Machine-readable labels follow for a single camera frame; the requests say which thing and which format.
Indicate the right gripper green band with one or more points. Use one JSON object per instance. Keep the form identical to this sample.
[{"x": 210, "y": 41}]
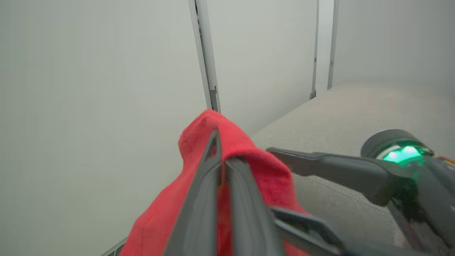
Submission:
[{"x": 426, "y": 199}]

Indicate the red cloth garment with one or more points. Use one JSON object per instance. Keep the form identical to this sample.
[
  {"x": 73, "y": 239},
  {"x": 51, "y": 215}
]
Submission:
[{"x": 160, "y": 220}]

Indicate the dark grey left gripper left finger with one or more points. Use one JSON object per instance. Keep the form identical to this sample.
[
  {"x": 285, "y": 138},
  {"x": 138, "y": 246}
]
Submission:
[{"x": 199, "y": 213}]

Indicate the white partition panel grey frame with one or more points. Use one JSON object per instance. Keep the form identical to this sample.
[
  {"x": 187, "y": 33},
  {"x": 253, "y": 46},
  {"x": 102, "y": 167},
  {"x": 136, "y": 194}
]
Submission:
[
  {"x": 394, "y": 39},
  {"x": 263, "y": 60},
  {"x": 89, "y": 106}
]

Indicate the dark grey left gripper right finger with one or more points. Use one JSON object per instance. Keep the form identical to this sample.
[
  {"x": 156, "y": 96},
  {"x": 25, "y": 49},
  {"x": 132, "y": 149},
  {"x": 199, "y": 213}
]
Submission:
[{"x": 249, "y": 220}]

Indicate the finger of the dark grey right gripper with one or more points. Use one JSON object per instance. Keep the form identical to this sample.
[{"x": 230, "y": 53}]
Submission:
[{"x": 305, "y": 231}]

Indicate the grey fabric sofa seat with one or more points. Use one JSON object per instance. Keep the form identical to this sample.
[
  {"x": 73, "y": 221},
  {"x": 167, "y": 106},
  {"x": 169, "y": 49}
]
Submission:
[{"x": 341, "y": 121}]

